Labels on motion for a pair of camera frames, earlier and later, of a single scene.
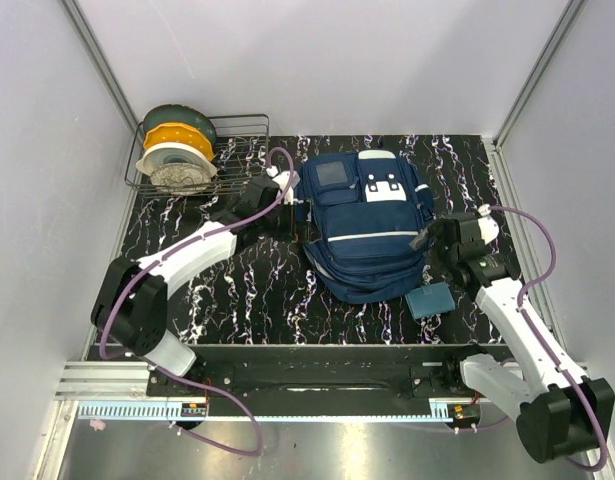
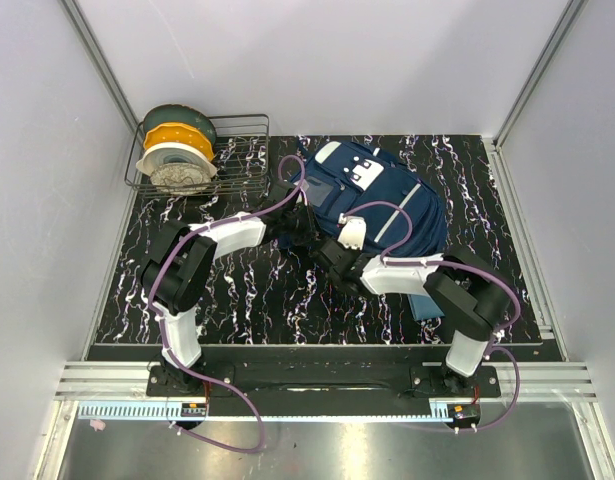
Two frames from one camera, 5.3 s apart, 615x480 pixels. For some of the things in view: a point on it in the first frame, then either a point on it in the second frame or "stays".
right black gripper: x=435 y=228 -> x=356 y=253
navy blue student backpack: x=358 y=213 stays
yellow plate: x=178 y=133 stays
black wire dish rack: x=241 y=150 stays
